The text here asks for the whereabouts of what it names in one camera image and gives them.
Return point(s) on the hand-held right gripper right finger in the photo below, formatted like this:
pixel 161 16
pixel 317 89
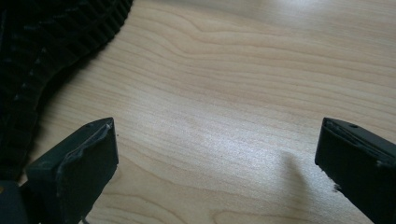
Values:
pixel 358 168

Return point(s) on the black ribbed knit cloth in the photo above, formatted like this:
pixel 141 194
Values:
pixel 37 49

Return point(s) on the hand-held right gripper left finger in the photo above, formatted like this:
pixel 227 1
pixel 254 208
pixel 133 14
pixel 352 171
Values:
pixel 81 174

